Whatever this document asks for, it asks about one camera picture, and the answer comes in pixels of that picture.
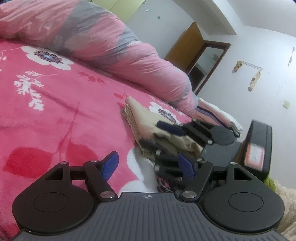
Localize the folded white pink clothes stack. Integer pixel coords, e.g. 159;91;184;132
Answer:
195;98;243;137

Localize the pink grey rolled duvet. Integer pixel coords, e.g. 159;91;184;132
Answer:
1;1;198;117

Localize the beige garment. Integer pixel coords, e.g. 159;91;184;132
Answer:
121;97;203;162

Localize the wall hook rack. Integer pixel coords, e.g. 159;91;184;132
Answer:
232;60;263;92

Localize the pink floral bed sheet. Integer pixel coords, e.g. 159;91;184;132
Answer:
1;40;189;240

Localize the brown wooden door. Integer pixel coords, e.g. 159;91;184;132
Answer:
165;22;204;72

